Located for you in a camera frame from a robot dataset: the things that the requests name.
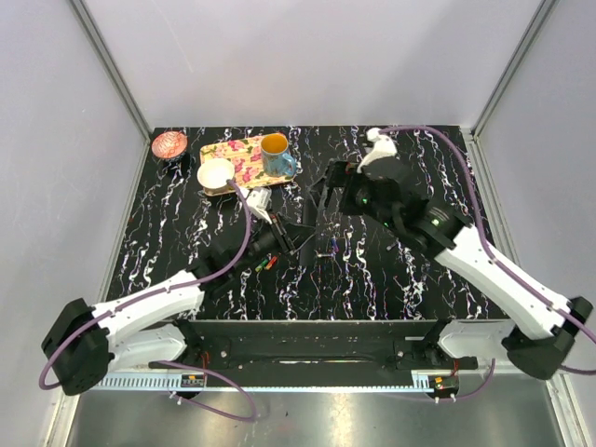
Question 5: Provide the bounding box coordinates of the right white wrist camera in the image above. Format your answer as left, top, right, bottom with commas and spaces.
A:
357, 128, 397, 173

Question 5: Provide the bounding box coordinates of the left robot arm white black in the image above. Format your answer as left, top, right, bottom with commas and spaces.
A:
38, 213, 316, 396

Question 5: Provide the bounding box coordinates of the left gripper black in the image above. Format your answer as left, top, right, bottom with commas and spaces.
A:
231, 209, 317, 277

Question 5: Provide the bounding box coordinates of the red patterned bowl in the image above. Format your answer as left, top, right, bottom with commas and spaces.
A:
151, 130, 188, 161

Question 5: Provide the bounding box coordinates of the black remote control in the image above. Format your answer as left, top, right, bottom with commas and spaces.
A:
299, 184, 321, 267

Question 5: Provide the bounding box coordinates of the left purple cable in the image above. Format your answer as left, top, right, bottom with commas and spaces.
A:
37, 179, 262, 423

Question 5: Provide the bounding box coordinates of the white small bowl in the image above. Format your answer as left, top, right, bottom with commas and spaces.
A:
196, 158, 235, 196

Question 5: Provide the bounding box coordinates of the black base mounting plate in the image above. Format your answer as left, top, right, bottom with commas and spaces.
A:
174, 320, 479, 388

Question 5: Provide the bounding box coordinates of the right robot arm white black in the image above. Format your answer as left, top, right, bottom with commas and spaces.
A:
308, 157, 593, 380

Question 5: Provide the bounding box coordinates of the purple cable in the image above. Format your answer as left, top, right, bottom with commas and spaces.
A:
37, 179, 262, 423
376, 124, 596, 404

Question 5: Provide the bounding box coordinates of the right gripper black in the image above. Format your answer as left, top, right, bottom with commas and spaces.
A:
307, 157, 400, 232

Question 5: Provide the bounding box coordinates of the floral yellow tray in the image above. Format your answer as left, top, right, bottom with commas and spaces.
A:
199, 135, 296, 188

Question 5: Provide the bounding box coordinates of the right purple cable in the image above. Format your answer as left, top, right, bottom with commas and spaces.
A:
376, 124, 596, 404

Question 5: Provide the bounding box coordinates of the red orange battery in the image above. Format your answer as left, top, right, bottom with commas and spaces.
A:
265, 256, 278, 270

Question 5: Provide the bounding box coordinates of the blue mug orange inside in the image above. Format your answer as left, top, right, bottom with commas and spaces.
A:
260, 133, 297, 177

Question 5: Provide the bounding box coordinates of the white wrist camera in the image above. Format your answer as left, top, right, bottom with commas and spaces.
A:
241, 187, 272, 224
357, 128, 397, 173

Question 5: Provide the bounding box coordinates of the green orange battery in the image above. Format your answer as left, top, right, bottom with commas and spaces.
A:
255, 259, 269, 273

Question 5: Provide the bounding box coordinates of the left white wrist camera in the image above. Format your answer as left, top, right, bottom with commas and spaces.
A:
241, 187, 272, 224

